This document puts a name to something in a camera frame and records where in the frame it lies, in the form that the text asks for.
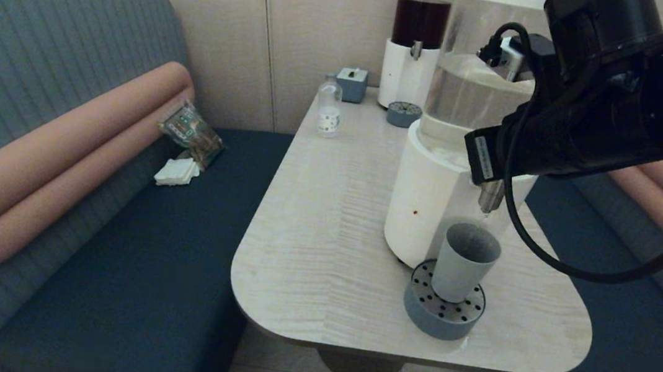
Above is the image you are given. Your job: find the dark blue seat cushion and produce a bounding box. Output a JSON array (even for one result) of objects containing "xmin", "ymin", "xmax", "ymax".
[
  {"xmin": 494, "ymin": 170, "xmax": 663, "ymax": 372},
  {"xmin": 0, "ymin": 103, "xmax": 294, "ymax": 372}
]

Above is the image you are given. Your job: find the white folded napkin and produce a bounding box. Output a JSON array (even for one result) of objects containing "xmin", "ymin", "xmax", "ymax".
[{"xmin": 153, "ymin": 154, "xmax": 202, "ymax": 190}]

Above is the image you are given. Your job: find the dark round table pedestal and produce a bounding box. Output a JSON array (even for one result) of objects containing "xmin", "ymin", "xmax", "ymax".
[{"xmin": 313, "ymin": 348, "xmax": 406, "ymax": 372}]

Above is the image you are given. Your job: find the crinkled snack bag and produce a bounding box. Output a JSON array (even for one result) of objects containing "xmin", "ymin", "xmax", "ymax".
[{"xmin": 153, "ymin": 98, "xmax": 229, "ymax": 173}]

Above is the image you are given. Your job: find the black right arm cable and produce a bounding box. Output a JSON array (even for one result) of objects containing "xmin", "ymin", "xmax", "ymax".
[{"xmin": 463, "ymin": 19, "xmax": 663, "ymax": 291}]

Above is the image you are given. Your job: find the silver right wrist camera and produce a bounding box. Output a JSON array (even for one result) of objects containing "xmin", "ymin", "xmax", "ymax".
[{"xmin": 475, "ymin": 32, "xmax": 542, "ymax": 85}]

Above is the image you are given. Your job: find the dark tea dispenser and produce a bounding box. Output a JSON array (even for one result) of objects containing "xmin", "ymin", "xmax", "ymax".
[{"xmin": 376, "ymin": 0, "xmax": 455, "ymax": 115}]

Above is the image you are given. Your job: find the small perforated drip tray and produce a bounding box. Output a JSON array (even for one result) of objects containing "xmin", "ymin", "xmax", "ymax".
[{"xmin": 385, "ymin": 100, "xmax": 423, "ymax": 129}]

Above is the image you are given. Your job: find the large steel dispenser tap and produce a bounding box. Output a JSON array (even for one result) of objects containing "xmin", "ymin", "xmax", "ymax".
[{"xmin": 476, "ymin": 177, "xmax": 507, "ymax": 217}]

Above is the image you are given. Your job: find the blue-grey tissue box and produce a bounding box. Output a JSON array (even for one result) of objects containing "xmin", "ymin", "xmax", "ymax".
[{"xmin": 334, "ymin": 65, "xmax": 370, "ymax": 104}]

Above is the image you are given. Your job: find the large clear water dispenser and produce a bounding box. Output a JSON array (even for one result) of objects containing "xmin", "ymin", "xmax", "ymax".
[{"xmin": 380, "ymin": 0, "xmax": 561, "ymax": 282}]

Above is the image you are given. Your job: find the large perforated drip tray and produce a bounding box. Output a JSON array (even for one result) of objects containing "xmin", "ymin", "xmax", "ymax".
[{"xmin": 399, "ymin": 255, "xmax": 491, "ymax": 345}]

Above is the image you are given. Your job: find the grey plastic cup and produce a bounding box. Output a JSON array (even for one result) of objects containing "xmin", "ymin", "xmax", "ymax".
[{"xmin": 430, "ymin": 219, "xmax": 505, "ymax": 308}]

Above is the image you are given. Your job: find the clear bottle white label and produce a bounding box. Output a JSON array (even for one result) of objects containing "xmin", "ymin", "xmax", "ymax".
[{"xmin": 313, "ymin": 71, "xmax": 345, "ymax": 139}]

